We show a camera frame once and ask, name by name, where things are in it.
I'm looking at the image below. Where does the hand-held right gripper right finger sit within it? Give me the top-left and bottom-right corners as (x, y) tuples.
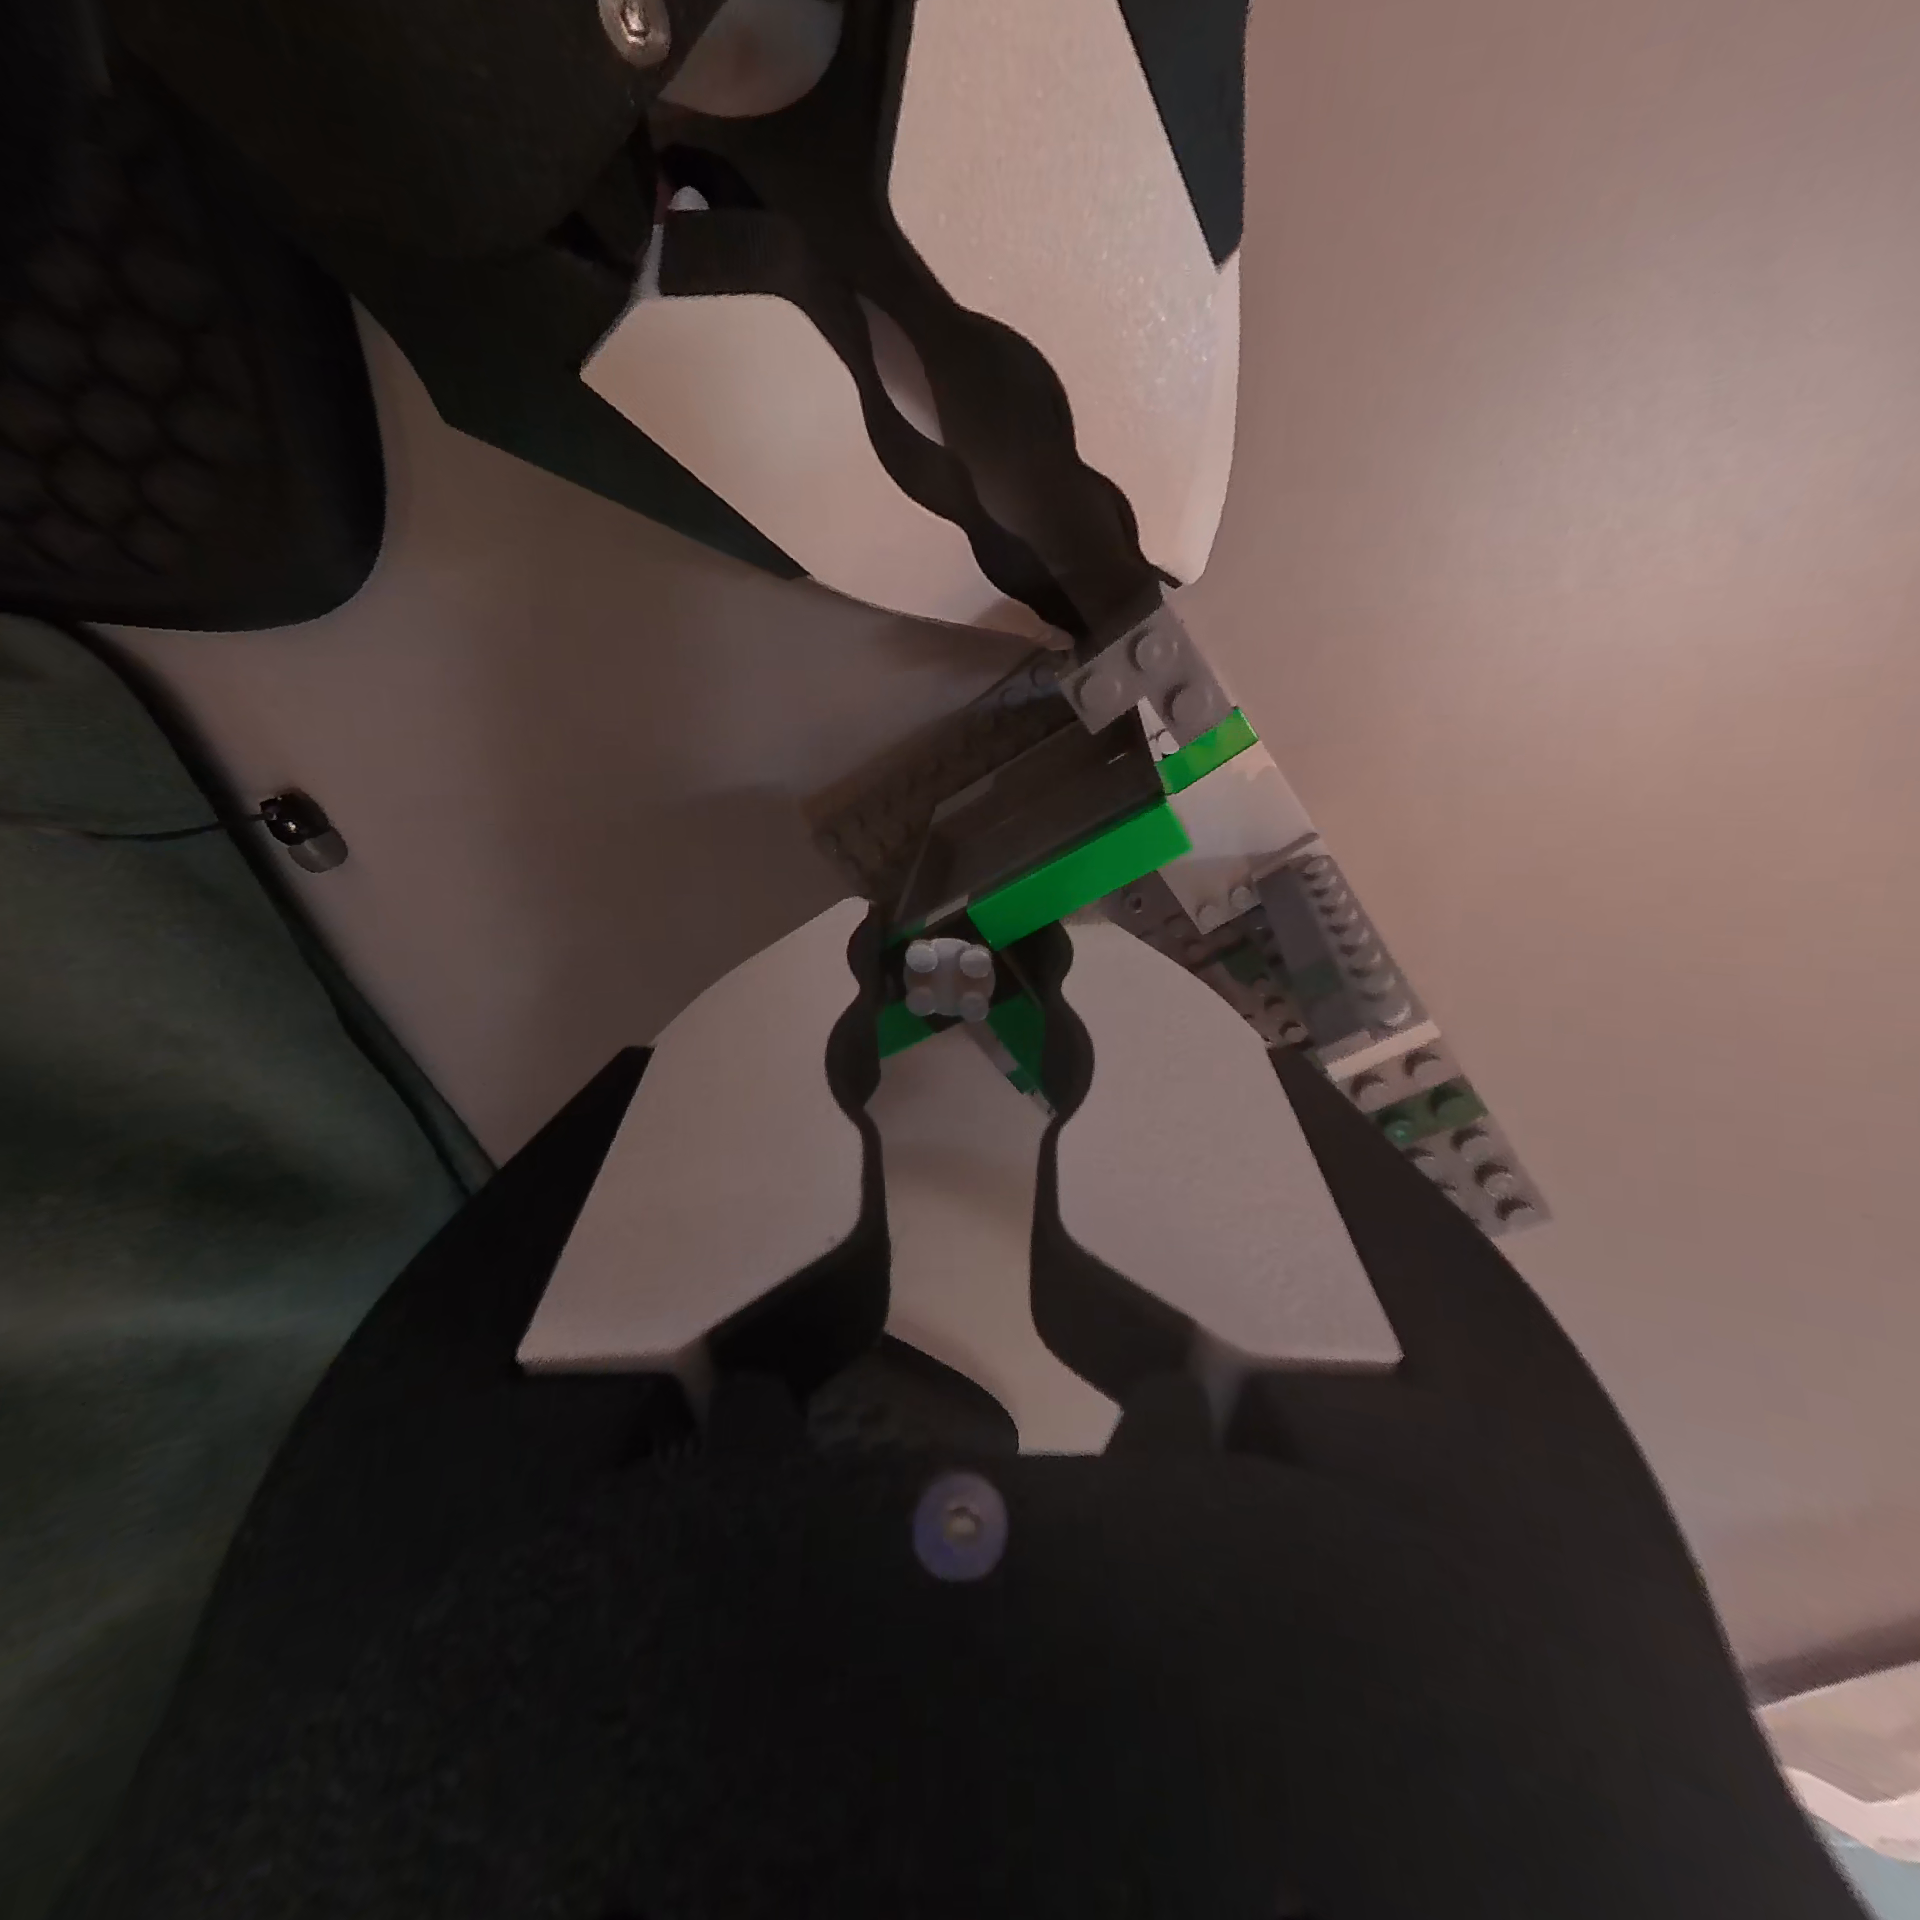
(1028, 917), (1413, 1373)

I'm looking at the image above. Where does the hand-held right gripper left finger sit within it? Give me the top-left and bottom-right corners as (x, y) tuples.
(517, 897), (891, 1379)

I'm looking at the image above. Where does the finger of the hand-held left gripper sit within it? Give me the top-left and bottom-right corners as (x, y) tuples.
(881, 0), (1247, 588)
(577, 288), (1086, 637)

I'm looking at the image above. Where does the grey toy brick model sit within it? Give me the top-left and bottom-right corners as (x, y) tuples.
(803, 598), (1551, 1237)

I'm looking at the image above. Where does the green topped toy brick door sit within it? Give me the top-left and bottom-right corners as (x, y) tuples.
(875, 704), (1262, 1118)

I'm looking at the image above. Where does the grey desk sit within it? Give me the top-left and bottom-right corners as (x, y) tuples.
(73, 0), (1920, 1729)

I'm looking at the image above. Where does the black cord toggle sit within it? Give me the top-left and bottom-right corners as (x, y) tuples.
(258, 791), (353, 872)

